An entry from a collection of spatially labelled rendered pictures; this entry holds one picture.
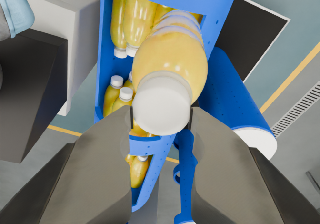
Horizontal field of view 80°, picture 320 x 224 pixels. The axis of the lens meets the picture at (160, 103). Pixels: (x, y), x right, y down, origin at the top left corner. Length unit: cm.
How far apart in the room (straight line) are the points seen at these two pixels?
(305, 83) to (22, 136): 215
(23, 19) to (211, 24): 30
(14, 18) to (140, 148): 41
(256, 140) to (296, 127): 172
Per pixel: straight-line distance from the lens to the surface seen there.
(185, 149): 183
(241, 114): 88
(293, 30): 192
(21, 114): 48
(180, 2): 36
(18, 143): 48
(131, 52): 50
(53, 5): 51
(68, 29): 51
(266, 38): 167
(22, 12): 32
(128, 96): 57
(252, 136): 87
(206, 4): 38
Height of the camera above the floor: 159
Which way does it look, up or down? 53 degrees down
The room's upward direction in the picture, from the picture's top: 176 degrees counter-clockwise
